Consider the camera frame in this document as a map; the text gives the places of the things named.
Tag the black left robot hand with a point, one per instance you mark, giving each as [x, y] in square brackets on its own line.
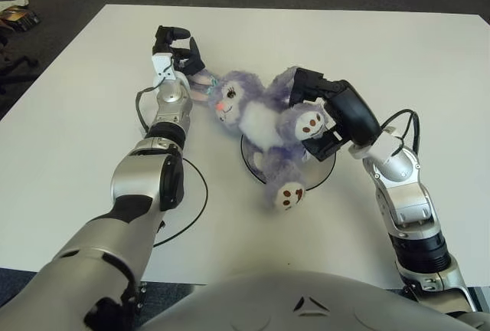
[191, 61]

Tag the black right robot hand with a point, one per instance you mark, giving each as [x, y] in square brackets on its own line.
[352, 112]

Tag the purple plush bunny doll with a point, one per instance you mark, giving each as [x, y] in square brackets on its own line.
[260, 120]

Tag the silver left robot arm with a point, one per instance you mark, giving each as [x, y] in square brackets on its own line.
[134, 177]

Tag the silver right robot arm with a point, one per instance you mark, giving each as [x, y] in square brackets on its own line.
[406, 193]

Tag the white plate with black rim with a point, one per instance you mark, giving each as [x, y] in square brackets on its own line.
[319, 172]

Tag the black chair base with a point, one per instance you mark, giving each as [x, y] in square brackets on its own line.
[15, 64]

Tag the dark box on floor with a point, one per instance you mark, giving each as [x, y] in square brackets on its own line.
[19, 20]

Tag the white cloth on floor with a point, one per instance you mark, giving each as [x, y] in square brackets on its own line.
[13, 1]

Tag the grey robot torso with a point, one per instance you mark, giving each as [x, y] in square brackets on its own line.
[287, 304]

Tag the black metal bracket on floor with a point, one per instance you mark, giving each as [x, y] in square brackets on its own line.
[142, 294]

